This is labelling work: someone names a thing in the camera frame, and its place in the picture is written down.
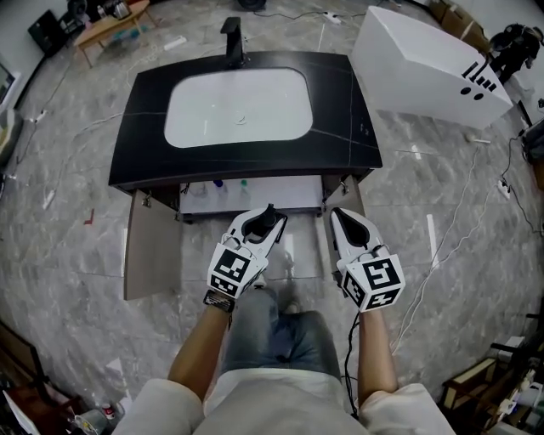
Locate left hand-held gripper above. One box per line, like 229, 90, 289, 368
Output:
206, 208, 290, 299

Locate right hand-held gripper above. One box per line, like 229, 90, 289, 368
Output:
330, 206, 406, 314

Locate small black object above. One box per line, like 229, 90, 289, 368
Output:
253, 202, 281, 234

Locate black sink vanity cabinet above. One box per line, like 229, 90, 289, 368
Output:
108, 50, 383, 224

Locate person's left forearm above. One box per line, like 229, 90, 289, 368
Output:
167, 297, 234, 403

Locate person's right forearm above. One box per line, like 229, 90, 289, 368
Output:
355, 311, 401, 405

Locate black faucet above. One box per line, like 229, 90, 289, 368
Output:
219, 16, 247, 71

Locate brown cabinet door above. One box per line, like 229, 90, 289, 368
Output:
122, 189, 184, 302

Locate white rectangular bathtub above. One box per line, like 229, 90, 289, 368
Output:
351, 4, 516, 131

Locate person's white shirt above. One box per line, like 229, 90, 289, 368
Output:
110, 367, 456, 435

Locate row of black tap fittings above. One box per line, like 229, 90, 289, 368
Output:
462, 59, 498, 94

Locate teal plastic item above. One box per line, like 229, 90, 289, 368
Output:
110, 25, 144, 42

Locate open cardboard boxes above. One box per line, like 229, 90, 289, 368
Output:
428, 0, 490, 54

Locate wooden coffee table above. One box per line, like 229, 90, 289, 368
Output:
73, 0, 151, 69

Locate clear glass bowl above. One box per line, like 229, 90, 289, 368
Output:
72, 412, 103, 435

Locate dark wooden cabinet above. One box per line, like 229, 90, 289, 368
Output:
0, 322, 86, 435

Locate black chair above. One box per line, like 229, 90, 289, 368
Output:
59, 0, 88, 37

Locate black floor cabinet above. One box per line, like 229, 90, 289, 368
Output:
27, 8, 69, 56

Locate dark beaded wrist bracelet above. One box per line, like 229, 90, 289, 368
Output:
202, 288, 236, 314

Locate white floor cable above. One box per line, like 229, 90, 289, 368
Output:
389, 146, 481, 356

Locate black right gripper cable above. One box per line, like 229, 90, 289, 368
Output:
342, 314, 363, 417

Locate black floor cable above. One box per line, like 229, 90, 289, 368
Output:
500, 135, 544, 235

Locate black frame wooden table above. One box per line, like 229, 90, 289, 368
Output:
441, 314, 544, 435

